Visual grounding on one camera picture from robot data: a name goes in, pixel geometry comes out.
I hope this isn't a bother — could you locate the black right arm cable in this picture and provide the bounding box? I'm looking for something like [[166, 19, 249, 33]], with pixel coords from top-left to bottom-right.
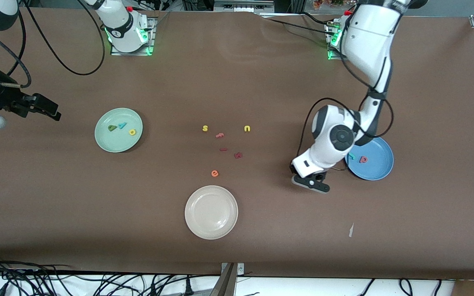
[[0, 0, 106, 89]]

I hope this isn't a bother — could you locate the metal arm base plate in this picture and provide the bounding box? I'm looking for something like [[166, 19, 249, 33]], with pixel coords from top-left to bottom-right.
[[327, 21, 372, 62], [110, 16, 157, 56]]

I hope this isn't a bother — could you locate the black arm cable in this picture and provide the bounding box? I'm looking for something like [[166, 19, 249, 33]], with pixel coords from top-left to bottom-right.
[[297, 16, 395, 155], [0, 0, 106, 89]]

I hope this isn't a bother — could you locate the black cable on mat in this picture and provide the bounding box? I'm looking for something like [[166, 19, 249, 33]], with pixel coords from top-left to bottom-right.
[[262, 12, 333, 37]]

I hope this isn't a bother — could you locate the silver metal bracket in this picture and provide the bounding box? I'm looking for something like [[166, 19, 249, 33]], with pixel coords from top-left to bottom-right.
[[221, 262, 245, 275]]

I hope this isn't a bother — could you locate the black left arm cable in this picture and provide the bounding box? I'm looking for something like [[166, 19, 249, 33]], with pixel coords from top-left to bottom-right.
[[297, 16, 395, 155]]

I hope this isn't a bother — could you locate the beige plate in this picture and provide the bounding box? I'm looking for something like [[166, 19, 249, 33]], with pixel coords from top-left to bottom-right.
[[184, 185, 239, 240]]

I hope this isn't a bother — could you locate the brown table cover mat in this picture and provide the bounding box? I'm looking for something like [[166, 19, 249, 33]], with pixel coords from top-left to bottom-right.
[[0, 6, 474, 281]]

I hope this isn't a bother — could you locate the green plate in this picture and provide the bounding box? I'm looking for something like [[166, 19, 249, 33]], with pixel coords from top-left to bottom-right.
[[94, 108, 144, 153]]

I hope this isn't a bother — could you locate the blue plate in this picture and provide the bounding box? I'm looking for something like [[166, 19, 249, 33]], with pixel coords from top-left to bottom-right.
[[345, 136, 395, 181]]

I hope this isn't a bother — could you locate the metal background rail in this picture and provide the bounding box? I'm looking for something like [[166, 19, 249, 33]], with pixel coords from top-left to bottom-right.
[[214, 0, 275, 13]]

